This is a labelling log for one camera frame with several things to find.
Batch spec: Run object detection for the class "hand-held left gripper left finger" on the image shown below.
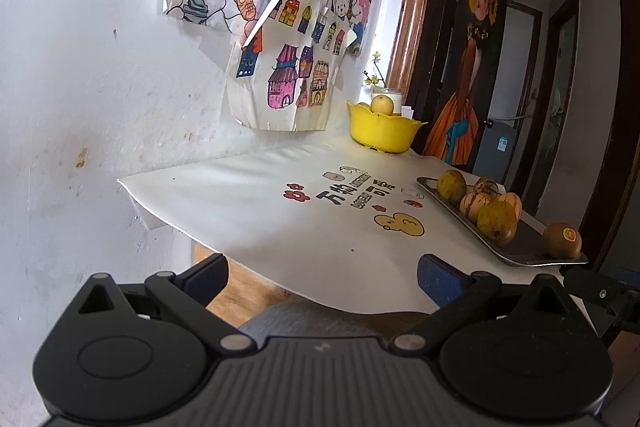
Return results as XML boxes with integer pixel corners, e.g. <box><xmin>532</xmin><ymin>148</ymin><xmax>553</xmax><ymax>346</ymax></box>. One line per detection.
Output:
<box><xmin>75</xmin><ymin>252</ymin><xmax>259</xmax><ymax>356</ymax></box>

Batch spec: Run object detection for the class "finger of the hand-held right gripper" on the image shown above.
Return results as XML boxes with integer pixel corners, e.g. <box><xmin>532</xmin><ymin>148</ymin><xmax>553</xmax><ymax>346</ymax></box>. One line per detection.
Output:
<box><xmin>562</xmin><ymin>264</ymin><xmax>640</xmax><ymax>314</ymax></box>

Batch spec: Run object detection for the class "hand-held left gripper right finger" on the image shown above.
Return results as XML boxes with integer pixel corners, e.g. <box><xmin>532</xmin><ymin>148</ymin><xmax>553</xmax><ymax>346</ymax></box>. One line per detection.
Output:
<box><xmin>389</xmin><ymin>253</ymin><xmax>574</xmax><ymax>354</ymax></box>

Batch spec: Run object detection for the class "brown kiwi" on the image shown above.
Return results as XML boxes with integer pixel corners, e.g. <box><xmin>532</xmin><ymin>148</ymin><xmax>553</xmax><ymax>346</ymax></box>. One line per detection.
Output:
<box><xmin>543</xmin><ymin>221</ymin><xmax>583</xmax><ymax>260</ymax></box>

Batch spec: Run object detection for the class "green-brown pear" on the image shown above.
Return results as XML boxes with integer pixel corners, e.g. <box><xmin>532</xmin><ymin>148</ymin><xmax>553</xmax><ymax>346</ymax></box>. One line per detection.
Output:
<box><xmin>475</xmin><ymin>199</ymin><xmax>519</xmax><ymax>246</ymax></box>

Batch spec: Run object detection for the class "metal baking tray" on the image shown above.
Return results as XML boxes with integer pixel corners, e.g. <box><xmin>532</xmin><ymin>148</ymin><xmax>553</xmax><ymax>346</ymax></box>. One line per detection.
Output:
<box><xmin>416</xmin><ymin>176</ymin><xmax>590</xmax><ymax>268</ymax></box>

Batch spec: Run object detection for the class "striped pepino melon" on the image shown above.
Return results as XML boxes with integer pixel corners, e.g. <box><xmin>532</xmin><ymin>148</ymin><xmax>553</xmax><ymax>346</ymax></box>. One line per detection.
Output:
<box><xmin>500</xmin><ymin>191</ymin><xmax>524</xmax><ymax>221</ymax></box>
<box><xmin>459</xmin><ymin>191</ymin><xmax>494</xmax><ymax>224</ymax></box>

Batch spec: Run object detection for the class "oblong yellow-brown fruit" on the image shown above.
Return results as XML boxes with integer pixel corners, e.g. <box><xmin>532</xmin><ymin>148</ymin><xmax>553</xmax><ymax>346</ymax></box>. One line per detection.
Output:
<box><xmin>436</xmin><ymin>169</ymin><xmax>469</xmax><ymax>206</ymax></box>

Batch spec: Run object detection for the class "dark striped brown fruit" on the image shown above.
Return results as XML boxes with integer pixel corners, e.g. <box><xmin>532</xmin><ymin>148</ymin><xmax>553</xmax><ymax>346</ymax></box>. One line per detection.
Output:
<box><xmin>473</xmin><ymin>176</ymin><xmax>501</xmax><ymax>198</ymax></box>

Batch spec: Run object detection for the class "white printed table mat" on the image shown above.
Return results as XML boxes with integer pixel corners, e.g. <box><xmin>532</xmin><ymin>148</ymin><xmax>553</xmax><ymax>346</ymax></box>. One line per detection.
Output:
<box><xmin>117</xmin><ymin>141</ymin><xmax>592</xmax><ymax>316</ymax></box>

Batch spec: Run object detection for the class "grey-blue appliance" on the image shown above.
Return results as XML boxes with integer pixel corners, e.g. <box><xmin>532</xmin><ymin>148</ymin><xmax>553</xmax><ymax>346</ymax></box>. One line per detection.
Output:
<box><xmin>472</xmin><ymin>118</ymin><xmax>522</xmax><ymax>188</ymax></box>

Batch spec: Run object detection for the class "yellow plastic bowl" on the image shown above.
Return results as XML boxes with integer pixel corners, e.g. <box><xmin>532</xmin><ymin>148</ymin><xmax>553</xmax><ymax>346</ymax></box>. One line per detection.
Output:
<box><xmin>347</xmin><ymin>100</ymin><xmax>429</xmax><ymax>156</ymax></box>

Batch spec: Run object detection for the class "yellow pear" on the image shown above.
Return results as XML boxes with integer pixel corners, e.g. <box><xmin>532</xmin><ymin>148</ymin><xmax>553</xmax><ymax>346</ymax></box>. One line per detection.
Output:
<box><xmin>369</xmin><ymin>94</ymin><xmax>395</xmax><ymax>116</ymax></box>

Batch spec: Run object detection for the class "white jar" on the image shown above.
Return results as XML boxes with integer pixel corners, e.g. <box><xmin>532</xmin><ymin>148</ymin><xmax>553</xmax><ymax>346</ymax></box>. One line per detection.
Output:
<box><xmin>382</xmin><ymin>89</ymin><xmax>404</xmax><ymax>115</ymax></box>

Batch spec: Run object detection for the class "poster of girl, orange dress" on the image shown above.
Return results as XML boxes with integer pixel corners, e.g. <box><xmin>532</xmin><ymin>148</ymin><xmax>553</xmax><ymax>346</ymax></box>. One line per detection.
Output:
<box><xmin>422</xmin><ymin>0</ymin><xmax>502</xmax><ymax>164</ymax></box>

